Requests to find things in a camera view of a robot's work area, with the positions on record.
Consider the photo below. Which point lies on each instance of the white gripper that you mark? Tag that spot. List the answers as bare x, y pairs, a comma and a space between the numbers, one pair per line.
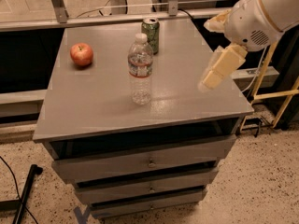
249, 22

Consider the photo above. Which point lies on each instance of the clear plastic water bottle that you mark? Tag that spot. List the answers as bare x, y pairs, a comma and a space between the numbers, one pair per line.
140, 60

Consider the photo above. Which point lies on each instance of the green soda can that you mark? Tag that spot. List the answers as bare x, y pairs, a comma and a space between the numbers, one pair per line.
151, 27

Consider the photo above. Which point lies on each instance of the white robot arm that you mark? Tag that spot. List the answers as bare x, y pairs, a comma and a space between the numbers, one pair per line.
284, 13

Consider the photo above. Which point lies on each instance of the red apple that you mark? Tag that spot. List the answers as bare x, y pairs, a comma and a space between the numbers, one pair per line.
81, 54

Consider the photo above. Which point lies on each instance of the black floor stand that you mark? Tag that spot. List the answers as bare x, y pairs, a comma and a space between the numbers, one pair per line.
19, 206

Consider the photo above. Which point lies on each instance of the grey drawer cabinet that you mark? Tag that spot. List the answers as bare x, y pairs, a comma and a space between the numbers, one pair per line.
123, 158

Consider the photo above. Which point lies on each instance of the grey metal railing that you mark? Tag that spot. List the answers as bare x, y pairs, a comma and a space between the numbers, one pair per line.
21, 15

